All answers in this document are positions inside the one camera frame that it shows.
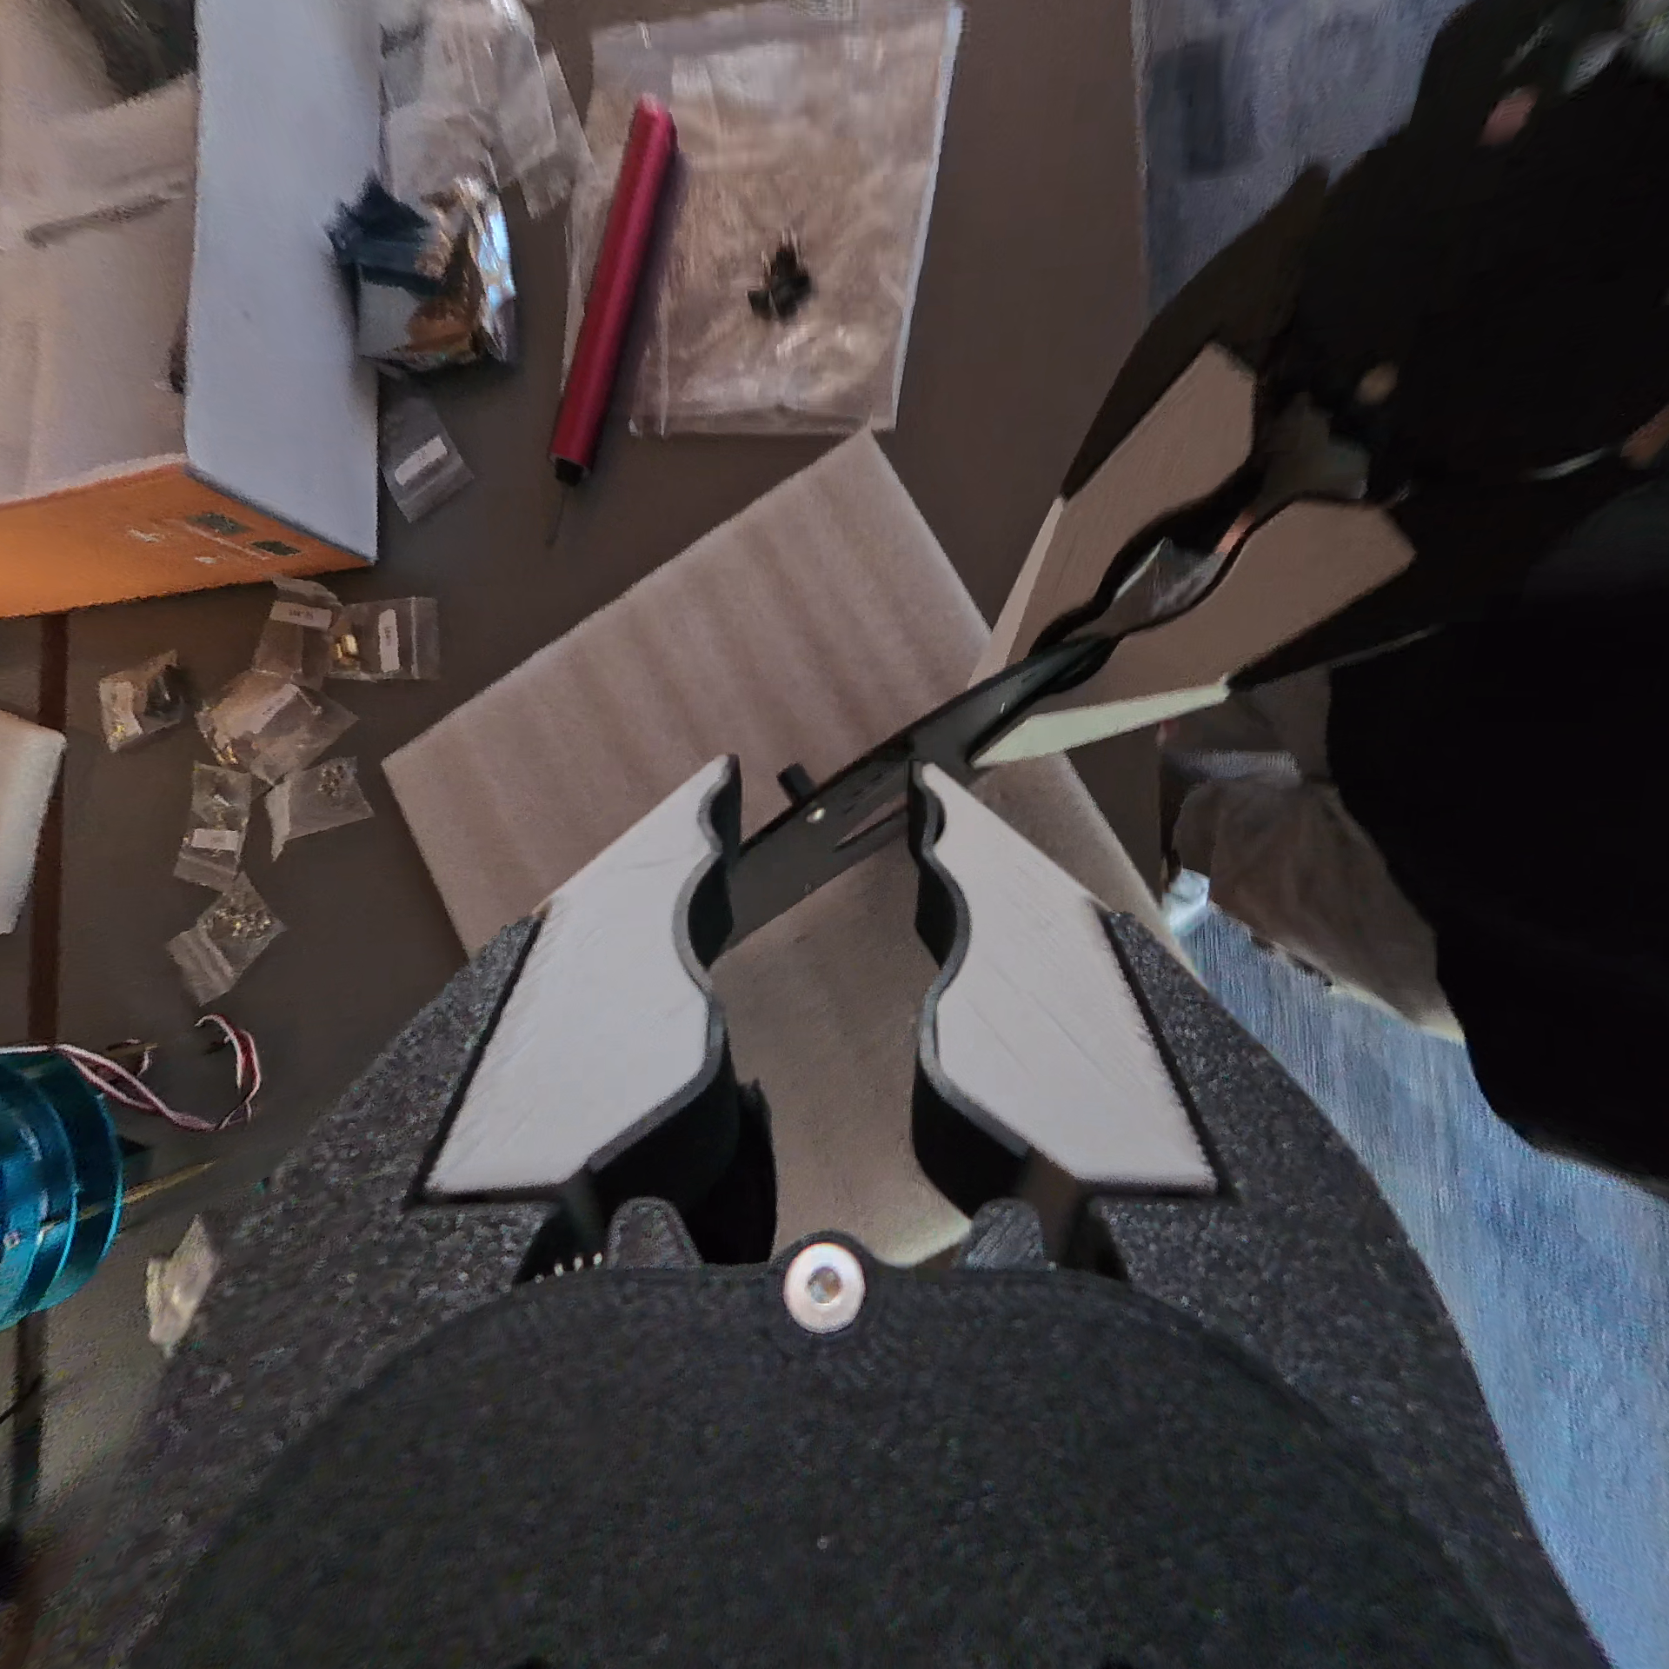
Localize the white foam sheet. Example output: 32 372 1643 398
383 431 1162 1260

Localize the small clear parts bag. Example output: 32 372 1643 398
194 672 355 785
254 580 347 686
97 650 196 751
175 763 256 894
167 875 286 1006

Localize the red handled screwdriver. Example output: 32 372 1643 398
544 94 679 551

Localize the small bag with silver nuts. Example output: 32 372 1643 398
266 757 375 857

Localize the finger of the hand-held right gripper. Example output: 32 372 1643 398
971 169 1331 686
971 499 1418 769

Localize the person's beige trouser leg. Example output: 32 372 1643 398
1166 749 1468 1045

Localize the small bag with brass parts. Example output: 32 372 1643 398
326 598 439 682

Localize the person's black clothing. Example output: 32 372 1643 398
1323 495 1669 1183

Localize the dark grey desk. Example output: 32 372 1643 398
0 0 1176 1669

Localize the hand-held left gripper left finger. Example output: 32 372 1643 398
423 757 773 1262

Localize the red white servo cable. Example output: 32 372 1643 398
51 1016 262 1135

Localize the large clear plastic bag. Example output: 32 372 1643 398
574 6 967 439

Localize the small cardboard box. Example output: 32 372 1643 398
0 0 393 620

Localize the small grey labelled bag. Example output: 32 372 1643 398
377 398 473 523

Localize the pile of small black parts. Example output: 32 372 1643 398
749 235 816 320

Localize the crumpled clear plastic bag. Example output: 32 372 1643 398
377 0 588 217

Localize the small white foam piece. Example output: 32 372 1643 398
0 710 67 934

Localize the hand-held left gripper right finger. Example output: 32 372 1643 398
910 767 1220 1210

